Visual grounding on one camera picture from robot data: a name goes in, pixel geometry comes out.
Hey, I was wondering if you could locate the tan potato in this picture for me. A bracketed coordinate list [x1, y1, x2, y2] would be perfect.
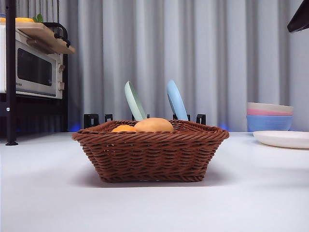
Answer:
[133, 117, 175, 133]

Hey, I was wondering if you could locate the brown wicker basket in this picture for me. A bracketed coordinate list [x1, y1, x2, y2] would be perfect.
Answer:
[71, 119, 230, 183]

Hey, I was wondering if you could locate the orange corn cob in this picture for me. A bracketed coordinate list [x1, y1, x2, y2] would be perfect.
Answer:
[111, 125, 138, 133]

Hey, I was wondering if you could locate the beige bowl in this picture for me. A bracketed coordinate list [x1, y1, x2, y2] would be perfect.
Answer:
[246, 101, 295, 113]

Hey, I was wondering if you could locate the grey pleated curtain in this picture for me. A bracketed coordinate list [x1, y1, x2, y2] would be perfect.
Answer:
[14, 0, 309, 133]

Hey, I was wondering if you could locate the pink bowl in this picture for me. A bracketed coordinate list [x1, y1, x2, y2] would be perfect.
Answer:
[246, 107, 294, 117]

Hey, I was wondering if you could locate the blue bowl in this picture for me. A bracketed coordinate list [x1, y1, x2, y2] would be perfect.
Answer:
[246, 114, 294, 132]

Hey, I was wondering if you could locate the white plate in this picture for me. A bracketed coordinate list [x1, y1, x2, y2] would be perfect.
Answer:
[253, 130, 309, 149]

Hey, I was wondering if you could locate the light blue plate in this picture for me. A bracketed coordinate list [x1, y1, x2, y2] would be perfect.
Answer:
[166, 79, 189, 122]

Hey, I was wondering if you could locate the pale green plate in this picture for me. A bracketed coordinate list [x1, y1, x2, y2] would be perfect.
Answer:
[124, 80, 147, 121]

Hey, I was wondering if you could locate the black dish rack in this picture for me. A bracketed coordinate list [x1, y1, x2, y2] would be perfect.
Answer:
[83, 113, 207, 130]

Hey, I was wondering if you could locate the wooden cutting board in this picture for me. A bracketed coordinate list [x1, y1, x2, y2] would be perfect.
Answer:
[14, 22, 76, 55]

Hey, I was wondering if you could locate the white microwave oven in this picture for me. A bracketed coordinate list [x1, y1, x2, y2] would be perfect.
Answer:
[0, 24, 66, 100]

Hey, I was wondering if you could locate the yellow food item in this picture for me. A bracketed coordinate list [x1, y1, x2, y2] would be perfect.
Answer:
[0, 16, 36, 24]

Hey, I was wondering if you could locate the black metal shelf frame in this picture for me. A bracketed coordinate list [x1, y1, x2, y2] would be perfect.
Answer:
[0, 0, 71, 146]

